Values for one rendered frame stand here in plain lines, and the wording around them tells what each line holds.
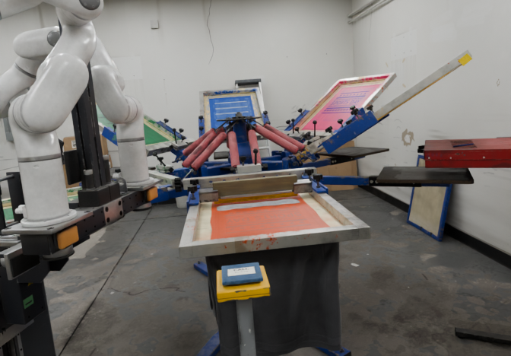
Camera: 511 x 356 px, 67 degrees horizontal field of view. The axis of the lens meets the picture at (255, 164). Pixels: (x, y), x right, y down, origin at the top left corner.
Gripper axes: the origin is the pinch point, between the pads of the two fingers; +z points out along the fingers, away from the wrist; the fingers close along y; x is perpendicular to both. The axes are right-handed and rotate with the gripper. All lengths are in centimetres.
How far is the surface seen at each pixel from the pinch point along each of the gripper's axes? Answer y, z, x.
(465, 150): -142, 72, -79
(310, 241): -82, 51, 10
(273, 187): -59, 49, -43
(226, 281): -68, 41, 40
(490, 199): -167, 169, -208
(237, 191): -45, 44, -38
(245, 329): -66, 56, 38
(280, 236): -75, 46, 13
